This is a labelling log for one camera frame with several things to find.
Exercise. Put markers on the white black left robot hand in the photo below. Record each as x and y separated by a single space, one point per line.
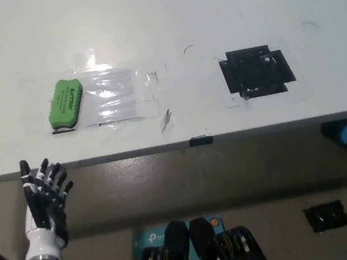
42 214

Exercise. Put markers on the green whiteboard eraser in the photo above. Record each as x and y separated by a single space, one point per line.
65 104

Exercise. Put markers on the teal cardboard router box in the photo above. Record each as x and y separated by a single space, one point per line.
149 237

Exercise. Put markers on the clear tape patch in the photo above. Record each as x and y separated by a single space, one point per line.
113 93

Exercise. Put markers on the black tape square patch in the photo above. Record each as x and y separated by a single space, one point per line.
257 71

